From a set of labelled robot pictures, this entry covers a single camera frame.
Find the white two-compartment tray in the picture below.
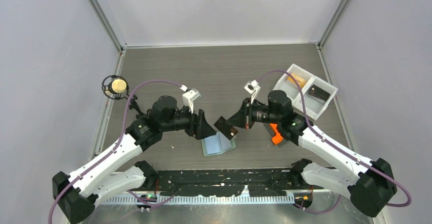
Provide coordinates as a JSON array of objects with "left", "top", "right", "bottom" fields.
[{"left": 273, "top": 64, "right": 338, "bottom": 121}]

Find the orange curved toy piece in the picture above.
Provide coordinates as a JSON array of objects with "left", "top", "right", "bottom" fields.
[{"left": 269, "top": 123, "right": 284, "bottom": 146}]

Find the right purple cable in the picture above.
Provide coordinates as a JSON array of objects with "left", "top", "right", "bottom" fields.
[{"left": 256, "top": 69, "right": 413, "bottom": 215}]

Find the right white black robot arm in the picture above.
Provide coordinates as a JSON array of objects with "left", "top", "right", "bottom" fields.
[{"left": 227, "top": 90, "right": 397, "bottom": 217}]

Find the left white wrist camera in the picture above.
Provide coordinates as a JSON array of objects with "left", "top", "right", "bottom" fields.
[{"left": 182, "top": 89, "right": 201, "bottom": 114}]

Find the aluminium rail frame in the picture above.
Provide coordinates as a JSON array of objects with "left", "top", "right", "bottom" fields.
[{"left": 94, "top": 170, "right": 375, "bottom": 206}]

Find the purple cable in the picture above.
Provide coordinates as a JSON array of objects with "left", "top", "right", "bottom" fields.
[
  {"left": 256, "top": 69, "right": 413, "bottom": 215},
  {"left": 47, "top": 79, "right": 188, "bottom": 224}
]

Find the microphone with black shock mount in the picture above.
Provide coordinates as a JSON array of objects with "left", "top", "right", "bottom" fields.
[{"left": 101, "top": 75, "right": 146, "bottom": 119}]

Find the orange card in tray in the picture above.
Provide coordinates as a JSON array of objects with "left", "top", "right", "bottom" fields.
[{"left": 286, "top": 73, "right": 307, "bottom": 88}]

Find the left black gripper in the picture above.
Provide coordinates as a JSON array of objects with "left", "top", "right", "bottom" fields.
[{"left": 161, "top": 102, "right": 216, "bottom": 139}]

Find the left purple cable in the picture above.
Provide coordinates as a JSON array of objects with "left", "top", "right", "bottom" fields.
[{"left": 47, "top": 79, "right": 188, "bottom": 224}]

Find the black credit card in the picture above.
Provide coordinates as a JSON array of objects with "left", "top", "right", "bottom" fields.
[{"left": 214, "top": 116, "right": 238, "bottom": 140}]

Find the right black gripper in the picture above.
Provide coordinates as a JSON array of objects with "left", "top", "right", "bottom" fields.
[{"left": 226, "top": 98, "right": 281, "bottom": 130}]

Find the green leather card holder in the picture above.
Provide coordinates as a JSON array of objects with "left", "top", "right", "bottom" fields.
[{"left": 201, "top": 132, "right": 236, "bottom": 157}]

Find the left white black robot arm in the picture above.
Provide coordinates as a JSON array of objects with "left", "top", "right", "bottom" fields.
[{"left": 50, "top": 95, "right": 217, "bottom": 223}]

